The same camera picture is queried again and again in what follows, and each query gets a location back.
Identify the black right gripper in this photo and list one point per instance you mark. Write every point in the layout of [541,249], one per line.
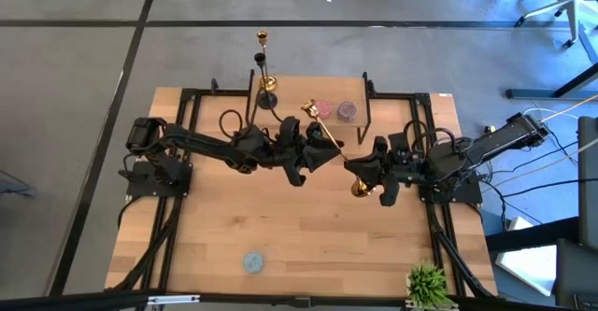
[406,168]

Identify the black table rail frame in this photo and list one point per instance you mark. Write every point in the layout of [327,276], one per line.
[415,115]

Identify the dark grey box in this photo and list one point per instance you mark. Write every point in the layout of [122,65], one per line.
[577,278]

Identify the grey mesh office chair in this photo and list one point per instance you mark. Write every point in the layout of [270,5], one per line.
[571,6]

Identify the green plant in white pot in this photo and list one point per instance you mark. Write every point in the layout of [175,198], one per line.
[430,285]

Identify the grey cabinet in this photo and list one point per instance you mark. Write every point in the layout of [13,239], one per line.
[588,185]

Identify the black floor bar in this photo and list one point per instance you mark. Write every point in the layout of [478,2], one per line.
[523,238]

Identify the gold candlestick holder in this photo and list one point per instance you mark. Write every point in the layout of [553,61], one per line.
[362,188]
[268,84]

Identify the silver frame bracket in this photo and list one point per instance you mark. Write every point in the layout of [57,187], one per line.
[173,299]

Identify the white floor panel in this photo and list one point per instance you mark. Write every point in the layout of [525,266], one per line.
[528,264]

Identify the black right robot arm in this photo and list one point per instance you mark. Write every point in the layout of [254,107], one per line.
[504,138]

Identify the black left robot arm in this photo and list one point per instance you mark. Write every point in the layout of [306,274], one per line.
[201,140]

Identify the black overhead frame beam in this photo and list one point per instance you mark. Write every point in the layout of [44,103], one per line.
[93,299]

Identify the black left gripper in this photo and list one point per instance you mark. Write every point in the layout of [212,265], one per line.
[289,154]

